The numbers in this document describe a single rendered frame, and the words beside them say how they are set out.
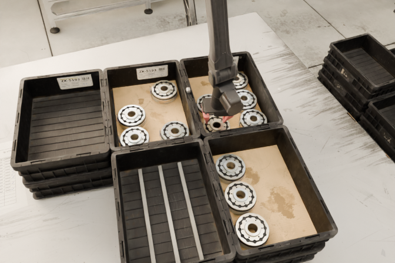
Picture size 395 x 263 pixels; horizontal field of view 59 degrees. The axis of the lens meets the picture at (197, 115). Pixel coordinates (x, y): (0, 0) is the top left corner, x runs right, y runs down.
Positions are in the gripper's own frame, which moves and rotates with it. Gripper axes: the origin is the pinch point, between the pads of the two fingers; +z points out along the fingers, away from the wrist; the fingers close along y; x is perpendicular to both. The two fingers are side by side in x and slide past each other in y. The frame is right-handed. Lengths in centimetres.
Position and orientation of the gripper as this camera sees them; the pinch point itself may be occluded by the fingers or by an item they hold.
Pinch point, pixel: (214, 121)
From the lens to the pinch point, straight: 127.9
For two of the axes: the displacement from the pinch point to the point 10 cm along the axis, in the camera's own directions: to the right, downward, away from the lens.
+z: -1.0, 6.4, 7.6
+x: -1.4, -7.7, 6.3
